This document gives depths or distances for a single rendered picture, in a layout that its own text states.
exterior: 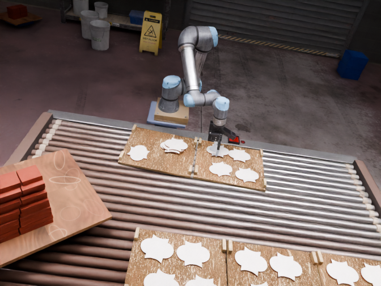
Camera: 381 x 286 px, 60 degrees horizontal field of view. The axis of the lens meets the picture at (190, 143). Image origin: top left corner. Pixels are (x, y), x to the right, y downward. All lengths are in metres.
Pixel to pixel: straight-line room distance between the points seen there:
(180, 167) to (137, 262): 0.64
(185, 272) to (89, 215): 0.46
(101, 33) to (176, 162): 3.66
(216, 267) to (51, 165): 0.89
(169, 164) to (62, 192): 0.61
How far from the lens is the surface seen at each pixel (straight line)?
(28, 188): 1.30
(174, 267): 1.47
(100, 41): 5.35
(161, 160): 1.89
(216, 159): 1.98
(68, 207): 1.52
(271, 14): 6.57
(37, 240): 1.44
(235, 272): 1.52
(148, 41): 5.37
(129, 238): 1.57
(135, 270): 1.45
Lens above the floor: 2.19
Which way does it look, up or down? 38 degrees down
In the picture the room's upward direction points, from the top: 11 degrees clockwise
